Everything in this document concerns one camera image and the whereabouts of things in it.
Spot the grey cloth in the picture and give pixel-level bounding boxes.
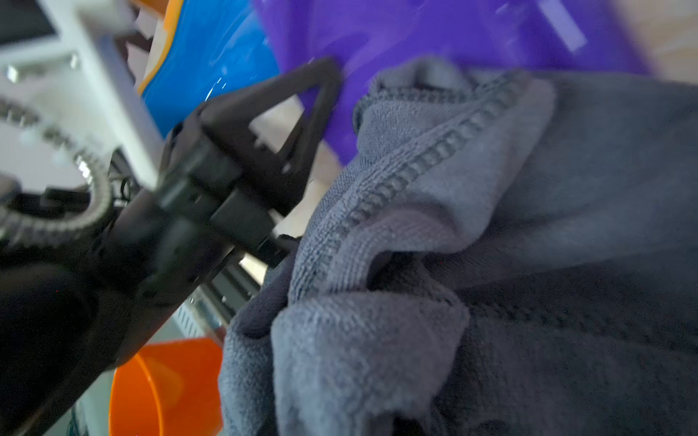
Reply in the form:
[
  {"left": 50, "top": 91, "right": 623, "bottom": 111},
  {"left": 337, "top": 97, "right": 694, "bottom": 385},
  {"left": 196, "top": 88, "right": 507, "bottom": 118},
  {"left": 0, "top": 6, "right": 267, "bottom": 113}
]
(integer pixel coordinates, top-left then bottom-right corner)
[{"left": 219, "top": 57, "right": 697, "bottom": 435}]

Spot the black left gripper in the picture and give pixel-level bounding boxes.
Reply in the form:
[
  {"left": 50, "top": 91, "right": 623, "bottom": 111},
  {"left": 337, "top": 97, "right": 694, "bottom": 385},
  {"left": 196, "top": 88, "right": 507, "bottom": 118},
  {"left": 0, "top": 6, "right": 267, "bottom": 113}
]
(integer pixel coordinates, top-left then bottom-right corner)
[{"left": 1, "top": 108, "right": 300, "bottom": 435}]

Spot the left flexible metal conduit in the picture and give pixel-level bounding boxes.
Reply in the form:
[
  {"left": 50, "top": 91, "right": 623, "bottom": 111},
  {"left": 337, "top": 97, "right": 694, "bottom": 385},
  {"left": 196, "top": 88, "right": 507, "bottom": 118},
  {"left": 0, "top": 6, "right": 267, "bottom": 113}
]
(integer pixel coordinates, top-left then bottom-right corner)
[{"left": 1, "top": 96, "right": 114, "bottom": 247}]

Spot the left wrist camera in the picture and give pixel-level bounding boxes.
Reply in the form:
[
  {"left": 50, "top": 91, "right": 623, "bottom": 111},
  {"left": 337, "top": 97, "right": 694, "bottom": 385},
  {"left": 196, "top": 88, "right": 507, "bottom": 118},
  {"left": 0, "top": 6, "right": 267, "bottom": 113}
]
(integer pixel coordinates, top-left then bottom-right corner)
[{"left": 1, "top": 1, "right": 164, "bottom": 188}]

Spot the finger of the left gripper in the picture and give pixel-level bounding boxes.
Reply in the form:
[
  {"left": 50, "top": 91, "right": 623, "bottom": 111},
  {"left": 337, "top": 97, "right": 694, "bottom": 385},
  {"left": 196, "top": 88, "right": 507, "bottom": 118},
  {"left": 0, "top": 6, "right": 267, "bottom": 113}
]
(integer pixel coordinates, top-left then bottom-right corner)
[{"left": 198, "top": 57, "right": 343, "bottom": 215}]

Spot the blue boot near left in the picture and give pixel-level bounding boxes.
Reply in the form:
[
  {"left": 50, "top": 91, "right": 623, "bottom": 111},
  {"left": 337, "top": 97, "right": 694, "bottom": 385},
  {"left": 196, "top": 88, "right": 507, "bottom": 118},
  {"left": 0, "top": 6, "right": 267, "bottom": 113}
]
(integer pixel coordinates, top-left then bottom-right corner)
[{"left": 140, "top": 0, "right": 279, "bottom": 136}]

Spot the purple boot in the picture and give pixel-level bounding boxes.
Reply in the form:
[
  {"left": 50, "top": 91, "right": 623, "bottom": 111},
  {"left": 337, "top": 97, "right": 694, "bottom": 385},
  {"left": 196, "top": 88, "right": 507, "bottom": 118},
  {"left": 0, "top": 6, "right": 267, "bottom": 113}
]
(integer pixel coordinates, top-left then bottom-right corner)
[{"left": 254, "top": 0, "right": 651, "bottom": 164}]

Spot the orange plastic bowl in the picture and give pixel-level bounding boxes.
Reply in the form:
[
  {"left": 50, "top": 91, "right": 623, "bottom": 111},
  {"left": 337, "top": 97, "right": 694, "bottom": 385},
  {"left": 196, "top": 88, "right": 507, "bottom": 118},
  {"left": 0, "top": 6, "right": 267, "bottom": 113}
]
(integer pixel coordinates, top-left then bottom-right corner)
[{"left": 108, "top": 338, "right": 223, "bottom": 435}]

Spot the white slotted cable duct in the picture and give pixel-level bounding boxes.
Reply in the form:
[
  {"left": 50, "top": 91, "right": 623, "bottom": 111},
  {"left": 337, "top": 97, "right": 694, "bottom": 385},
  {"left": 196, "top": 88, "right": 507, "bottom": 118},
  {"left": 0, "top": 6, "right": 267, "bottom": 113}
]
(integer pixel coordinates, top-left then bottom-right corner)
[{"left": 171, "top": 254, "right": 267, "bottom": 346}]

